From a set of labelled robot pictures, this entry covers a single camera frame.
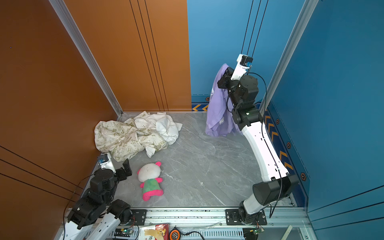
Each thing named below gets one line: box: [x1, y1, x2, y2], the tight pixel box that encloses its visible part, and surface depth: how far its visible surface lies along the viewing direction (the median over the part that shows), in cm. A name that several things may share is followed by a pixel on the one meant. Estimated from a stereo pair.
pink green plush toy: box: [137, 161, 164, 201], surface depth 82 cm
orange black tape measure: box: [169, 225, 182, 240], surface depth 68 cm
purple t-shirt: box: [205, 63, 242, 137], surface depth 72 cm
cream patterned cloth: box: [94, 111, 169, 163], surface depth 96 cm
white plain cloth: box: [134, 112, 183, 145], surface depth 107 cm
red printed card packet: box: [155, 223, 170, 240], surface depth 68 cm
